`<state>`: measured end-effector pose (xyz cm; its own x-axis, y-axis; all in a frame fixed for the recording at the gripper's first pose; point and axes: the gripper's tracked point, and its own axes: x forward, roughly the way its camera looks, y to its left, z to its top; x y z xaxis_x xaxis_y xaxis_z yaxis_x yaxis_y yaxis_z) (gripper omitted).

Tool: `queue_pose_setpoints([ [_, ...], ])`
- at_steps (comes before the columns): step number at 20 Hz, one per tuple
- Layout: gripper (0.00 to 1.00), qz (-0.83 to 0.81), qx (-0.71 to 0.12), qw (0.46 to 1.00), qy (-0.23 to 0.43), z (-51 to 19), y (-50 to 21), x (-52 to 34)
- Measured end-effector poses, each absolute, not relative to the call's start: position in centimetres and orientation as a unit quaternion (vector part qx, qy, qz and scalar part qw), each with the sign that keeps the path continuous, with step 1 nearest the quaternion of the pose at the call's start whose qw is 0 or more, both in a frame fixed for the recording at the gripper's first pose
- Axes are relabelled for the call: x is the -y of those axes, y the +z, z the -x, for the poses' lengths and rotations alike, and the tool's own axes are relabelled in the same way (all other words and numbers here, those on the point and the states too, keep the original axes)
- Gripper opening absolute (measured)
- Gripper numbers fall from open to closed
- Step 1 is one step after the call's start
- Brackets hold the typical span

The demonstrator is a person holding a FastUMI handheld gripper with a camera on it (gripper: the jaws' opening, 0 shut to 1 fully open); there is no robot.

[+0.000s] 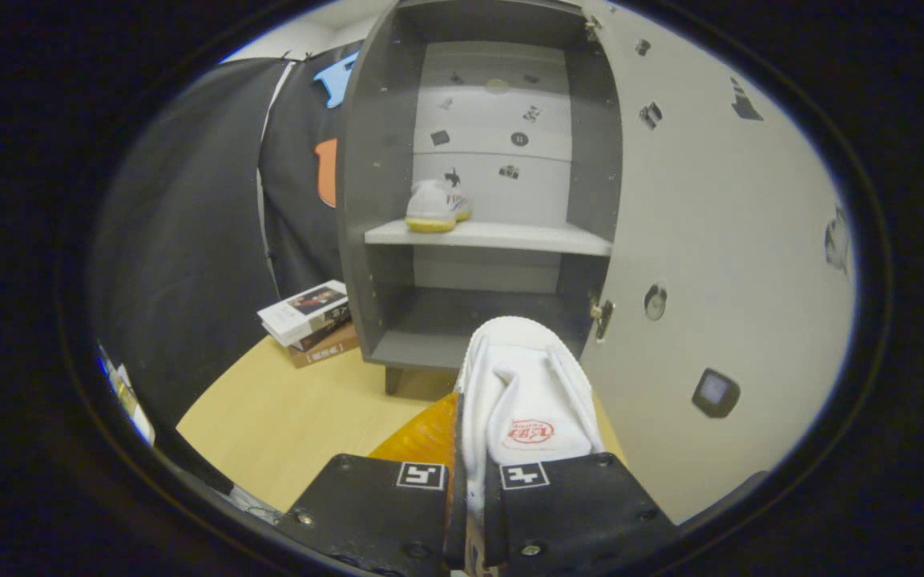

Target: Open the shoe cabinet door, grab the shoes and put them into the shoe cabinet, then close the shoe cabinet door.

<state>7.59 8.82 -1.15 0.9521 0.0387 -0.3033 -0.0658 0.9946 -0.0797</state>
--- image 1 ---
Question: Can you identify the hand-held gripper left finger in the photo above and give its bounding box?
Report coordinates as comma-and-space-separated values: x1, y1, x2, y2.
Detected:
276, 391, 466, 577

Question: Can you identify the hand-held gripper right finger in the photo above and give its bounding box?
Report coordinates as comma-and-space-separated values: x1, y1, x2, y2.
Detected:
482, 398, 680, 574

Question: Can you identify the white shoe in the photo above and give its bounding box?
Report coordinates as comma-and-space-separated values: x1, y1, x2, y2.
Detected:
404, 178, 473, 234
454, 315, 607, 576

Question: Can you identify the light grey shoe cabinet door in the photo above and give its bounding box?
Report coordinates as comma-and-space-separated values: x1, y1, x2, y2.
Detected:
578, 0, 859, 526

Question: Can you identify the dark grey shoe cabinet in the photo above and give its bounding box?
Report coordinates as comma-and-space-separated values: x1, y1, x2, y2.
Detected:
336, 0, 623, 395

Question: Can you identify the brown book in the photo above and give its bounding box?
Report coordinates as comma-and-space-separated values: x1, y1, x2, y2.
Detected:
289, 323, 361, 369

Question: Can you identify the white book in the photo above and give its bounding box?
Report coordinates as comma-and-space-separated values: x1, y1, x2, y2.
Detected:
257, 280, 350, 347

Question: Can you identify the white blue box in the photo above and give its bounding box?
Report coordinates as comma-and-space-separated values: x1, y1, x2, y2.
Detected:
97, 343, 156, 446

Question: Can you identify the black backdrop cloth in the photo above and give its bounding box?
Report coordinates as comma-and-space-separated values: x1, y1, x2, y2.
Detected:
89, 44, 362, 430

